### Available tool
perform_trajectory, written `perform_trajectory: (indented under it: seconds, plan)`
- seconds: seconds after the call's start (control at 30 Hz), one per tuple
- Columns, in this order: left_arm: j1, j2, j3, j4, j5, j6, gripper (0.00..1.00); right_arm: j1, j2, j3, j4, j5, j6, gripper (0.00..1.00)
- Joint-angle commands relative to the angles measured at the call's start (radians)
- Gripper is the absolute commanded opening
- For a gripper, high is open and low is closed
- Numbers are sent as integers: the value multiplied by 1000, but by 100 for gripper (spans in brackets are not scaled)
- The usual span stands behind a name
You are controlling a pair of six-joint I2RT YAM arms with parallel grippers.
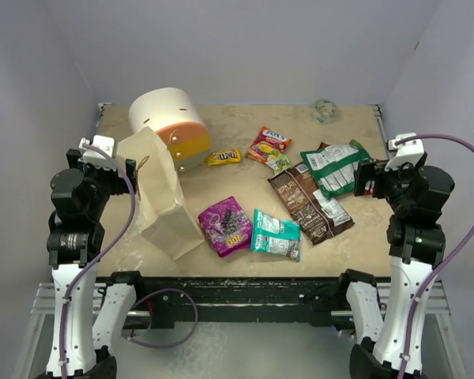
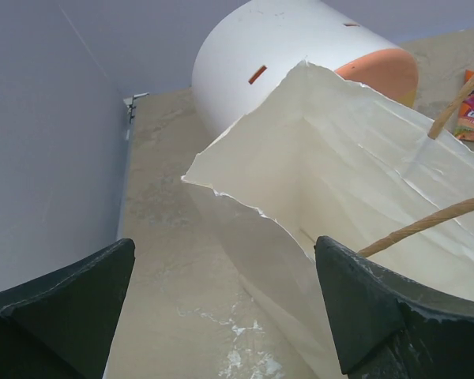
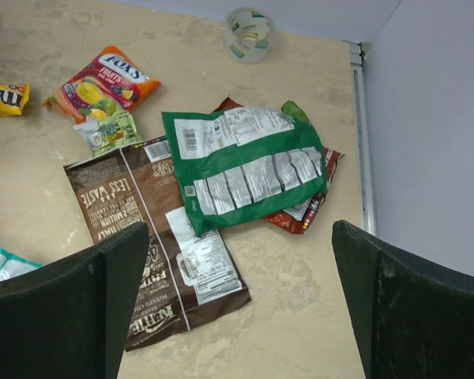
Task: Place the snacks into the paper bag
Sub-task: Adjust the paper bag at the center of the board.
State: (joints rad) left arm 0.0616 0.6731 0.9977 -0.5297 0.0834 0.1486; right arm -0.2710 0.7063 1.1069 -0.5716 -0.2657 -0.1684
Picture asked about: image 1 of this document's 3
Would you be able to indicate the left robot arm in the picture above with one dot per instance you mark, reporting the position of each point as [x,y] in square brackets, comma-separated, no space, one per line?
[82,345]

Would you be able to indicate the white orange cylinder container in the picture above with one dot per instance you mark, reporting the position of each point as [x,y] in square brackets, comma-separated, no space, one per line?
[171,114]

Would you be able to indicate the brown paper bag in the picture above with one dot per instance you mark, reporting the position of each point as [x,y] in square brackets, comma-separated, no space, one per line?
[164,219]

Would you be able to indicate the yellow m&m's packet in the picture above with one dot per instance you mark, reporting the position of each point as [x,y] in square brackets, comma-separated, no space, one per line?
[223,157]

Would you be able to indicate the brown chips bag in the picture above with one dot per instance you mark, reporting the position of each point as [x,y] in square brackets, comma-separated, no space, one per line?
[319,217]

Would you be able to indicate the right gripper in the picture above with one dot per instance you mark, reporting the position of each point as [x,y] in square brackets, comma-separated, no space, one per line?
[369,169]

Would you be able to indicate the orange fox's fruits candy bag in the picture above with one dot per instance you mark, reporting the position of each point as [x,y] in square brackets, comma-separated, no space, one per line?
[267,145]

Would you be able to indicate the black aluminium base frame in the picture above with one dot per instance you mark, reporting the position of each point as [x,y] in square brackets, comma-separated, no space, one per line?
[245,286]

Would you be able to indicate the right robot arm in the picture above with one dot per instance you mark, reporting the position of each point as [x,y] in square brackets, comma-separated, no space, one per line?
[388,343]

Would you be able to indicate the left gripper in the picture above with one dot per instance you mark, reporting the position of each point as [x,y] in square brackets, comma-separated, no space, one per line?
[119,183]

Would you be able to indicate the teal fox's mint bag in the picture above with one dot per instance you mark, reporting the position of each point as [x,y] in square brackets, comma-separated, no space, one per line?
[275,236]

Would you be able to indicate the small green himalaya sachet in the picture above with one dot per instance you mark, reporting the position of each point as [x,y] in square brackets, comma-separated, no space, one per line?
[278,163]

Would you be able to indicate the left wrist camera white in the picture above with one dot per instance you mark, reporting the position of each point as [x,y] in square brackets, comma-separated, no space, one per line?
[99,152]

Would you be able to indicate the green chips bag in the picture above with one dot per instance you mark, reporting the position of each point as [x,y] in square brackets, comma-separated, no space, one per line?
[333,166]

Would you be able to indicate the tape roll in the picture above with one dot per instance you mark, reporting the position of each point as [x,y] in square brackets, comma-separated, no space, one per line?
[324,111]

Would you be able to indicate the purple candy bag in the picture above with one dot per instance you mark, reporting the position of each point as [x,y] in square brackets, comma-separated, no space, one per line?
[226,226]

